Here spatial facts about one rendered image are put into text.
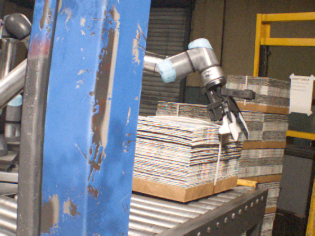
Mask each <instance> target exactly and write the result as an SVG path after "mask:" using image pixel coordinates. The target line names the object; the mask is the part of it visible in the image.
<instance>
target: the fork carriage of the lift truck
mask: <svg viewBox="0 0 315 236"><path fill-rule="evenodd" d="M273 213H275V219H274V222H273V226H272V236H302V234H303V229H304V223H305V215H302V214H297V213H296V212H291V211H287V210H284V209H280V208H276V212H273Z"/></svg>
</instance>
